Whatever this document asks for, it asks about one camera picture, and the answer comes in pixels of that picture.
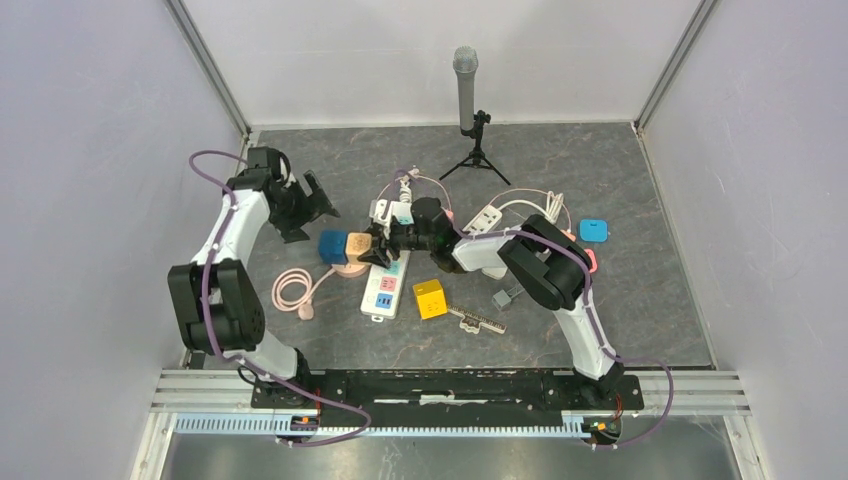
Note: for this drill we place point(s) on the blue plug adapter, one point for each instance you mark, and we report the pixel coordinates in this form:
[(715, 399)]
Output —
[(593, 230)]

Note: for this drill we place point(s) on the white plug adapter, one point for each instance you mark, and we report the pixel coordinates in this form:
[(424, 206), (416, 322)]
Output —
[(496, 273)]

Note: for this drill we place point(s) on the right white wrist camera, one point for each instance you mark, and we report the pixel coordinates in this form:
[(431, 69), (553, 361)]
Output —
[(383, 211)]

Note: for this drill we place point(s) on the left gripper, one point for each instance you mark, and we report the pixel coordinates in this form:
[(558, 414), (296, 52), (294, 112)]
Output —
[(290, 230)]

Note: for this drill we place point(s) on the small white power strip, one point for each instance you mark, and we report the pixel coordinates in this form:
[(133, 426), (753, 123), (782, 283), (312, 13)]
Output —
[(486, 220)]

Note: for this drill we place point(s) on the grey microphone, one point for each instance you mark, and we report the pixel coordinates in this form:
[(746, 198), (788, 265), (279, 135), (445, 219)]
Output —
[(465, 64)]

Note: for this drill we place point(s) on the black mini tripod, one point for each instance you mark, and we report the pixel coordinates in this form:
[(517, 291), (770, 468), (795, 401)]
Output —
[(476, 158)]

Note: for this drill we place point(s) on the dark blue cube socket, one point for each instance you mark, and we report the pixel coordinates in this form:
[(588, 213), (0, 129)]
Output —
[(332, 247)]

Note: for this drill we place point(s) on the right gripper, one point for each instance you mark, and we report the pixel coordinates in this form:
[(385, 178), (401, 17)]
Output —
[(377, 256)]

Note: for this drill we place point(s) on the beige cube socket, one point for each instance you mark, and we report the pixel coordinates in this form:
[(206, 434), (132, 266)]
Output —
[(358, 247)]

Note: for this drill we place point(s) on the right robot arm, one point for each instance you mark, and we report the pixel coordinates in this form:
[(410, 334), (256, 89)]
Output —
[(551, 268)]

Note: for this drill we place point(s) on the yellow cube socket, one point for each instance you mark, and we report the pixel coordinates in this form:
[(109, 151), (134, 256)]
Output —
[(430, 299)]

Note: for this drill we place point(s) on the long white power strip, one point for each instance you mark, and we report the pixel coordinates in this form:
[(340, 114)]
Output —
[(384, 287)]

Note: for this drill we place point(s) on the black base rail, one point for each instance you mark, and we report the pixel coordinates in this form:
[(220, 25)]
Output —
[(448, 398)]

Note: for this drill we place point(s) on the grey plastic bracket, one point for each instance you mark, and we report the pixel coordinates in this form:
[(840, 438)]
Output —
[(503, 299)]

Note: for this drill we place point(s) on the pink plug adapter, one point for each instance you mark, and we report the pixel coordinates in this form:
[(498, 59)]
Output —
[(592, 263)]

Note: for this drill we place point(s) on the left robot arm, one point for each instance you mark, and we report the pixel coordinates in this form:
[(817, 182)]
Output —
[(217, 308)]

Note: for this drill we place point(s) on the pink round socket base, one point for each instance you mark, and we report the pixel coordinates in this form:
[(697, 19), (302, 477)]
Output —
[(350, 270)]

